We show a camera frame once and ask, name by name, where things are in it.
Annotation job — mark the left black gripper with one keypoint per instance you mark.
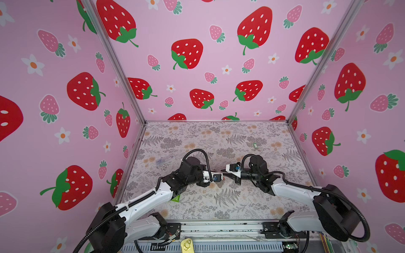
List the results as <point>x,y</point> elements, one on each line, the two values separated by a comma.
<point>202,184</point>

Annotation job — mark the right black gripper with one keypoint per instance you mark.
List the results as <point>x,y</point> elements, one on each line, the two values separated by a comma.
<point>234,177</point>

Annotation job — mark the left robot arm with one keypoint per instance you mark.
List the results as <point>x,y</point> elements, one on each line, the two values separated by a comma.
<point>110,229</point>

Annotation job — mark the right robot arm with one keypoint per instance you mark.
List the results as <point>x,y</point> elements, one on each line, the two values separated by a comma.
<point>332,212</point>

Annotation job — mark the green packet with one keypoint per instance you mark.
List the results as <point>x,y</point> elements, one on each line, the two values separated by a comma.
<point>176,199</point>

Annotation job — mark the clear plastic key tag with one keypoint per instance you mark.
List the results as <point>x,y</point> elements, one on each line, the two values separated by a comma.
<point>164,160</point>

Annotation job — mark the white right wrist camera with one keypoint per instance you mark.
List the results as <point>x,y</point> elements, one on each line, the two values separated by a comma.
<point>235,167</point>

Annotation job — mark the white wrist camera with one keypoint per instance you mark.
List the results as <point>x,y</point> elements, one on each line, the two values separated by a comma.
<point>216,177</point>
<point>235,167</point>

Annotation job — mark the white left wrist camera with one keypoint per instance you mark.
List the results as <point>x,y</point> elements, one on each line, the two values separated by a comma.
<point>216,177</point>

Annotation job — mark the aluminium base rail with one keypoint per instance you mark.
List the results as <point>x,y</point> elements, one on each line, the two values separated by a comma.
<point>231,236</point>

